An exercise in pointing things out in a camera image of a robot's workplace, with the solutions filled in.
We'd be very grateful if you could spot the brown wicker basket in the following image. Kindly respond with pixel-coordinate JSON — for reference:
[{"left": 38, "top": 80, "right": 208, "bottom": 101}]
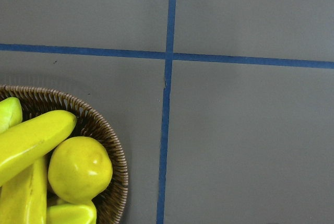
[{"left": 1, "top": 85, "right": 129, "bottom": 223}]

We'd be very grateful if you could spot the yellow lemon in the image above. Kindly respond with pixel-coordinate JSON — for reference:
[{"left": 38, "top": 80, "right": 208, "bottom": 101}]
[{"left": 48, "top": 136, "right": 113, "bottom": 204}]

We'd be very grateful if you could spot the yellow star fruit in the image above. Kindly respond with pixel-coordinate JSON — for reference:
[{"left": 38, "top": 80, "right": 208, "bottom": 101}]
[{"left": 46, "top": 202, "right": 97, "bottom": 224}]

